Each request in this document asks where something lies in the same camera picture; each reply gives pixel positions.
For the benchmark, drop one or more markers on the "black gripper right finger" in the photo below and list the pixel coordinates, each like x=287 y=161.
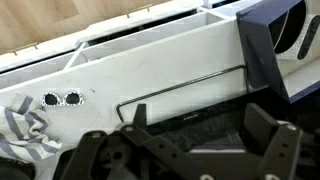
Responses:
x=276 y=146

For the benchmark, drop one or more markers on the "white TV stand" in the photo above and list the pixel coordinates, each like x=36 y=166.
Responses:
x=150 y=66

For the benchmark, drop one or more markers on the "black oval remote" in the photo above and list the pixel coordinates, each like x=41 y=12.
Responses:
x=308 y=36

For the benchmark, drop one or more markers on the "grey striped white cloth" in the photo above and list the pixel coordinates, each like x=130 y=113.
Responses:
x=23 y=130

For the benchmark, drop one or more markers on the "grey box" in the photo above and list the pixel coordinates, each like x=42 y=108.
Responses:
x=260 y=50

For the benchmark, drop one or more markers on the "black round disc device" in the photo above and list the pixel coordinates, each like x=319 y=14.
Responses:
x=290 y=30

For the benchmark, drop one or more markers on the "patterned frame sunglasses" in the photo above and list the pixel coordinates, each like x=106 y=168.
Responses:
x=61 y=99

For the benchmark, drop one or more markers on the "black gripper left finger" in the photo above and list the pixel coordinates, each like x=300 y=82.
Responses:
x=100 y=150

